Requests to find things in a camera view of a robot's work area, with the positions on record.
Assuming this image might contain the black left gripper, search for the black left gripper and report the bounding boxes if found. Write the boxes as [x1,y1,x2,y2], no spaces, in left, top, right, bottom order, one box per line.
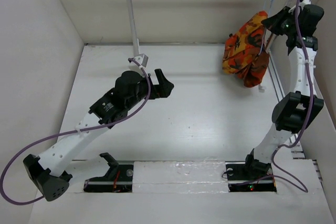
[126,69,173,110]

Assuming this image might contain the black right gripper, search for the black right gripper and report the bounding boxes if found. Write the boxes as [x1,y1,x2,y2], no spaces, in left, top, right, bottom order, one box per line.
[261,5,300,36]

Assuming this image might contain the blue wire hanger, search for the blue wire hanger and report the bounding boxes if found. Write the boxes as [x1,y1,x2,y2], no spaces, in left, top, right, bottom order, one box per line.
[259,0,275,55]

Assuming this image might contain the orange camouflage trousers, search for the orange camouflage trousers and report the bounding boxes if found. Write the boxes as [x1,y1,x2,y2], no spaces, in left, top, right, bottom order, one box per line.
[222,10,269,88]

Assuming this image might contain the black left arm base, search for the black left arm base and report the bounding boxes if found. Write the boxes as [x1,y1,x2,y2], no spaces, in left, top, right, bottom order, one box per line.
[83,163,134,193]

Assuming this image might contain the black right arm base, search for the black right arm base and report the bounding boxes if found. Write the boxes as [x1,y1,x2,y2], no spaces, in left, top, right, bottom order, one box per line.
[222,161,277,193]

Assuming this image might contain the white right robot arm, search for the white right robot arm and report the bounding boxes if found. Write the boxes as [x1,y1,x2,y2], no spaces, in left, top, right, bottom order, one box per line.
[243,4,324,179]

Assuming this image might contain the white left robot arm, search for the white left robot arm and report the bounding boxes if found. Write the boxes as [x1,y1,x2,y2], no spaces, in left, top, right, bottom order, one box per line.
[23,69,174,201]

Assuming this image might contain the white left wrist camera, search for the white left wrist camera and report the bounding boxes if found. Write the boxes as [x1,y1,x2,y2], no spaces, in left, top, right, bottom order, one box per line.
[129,54,149,68]

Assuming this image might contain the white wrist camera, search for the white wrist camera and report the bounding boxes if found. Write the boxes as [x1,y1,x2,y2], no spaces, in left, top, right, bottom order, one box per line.
[299,0,311,8]
[129,54,149,68]

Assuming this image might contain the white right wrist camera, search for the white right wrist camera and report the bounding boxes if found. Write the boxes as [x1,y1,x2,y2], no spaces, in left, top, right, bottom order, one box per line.
[299,0,311,8]

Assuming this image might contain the aluminium side rail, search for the aluminium side rail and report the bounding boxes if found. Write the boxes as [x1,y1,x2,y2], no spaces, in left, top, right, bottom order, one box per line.
[269,52,285,101]

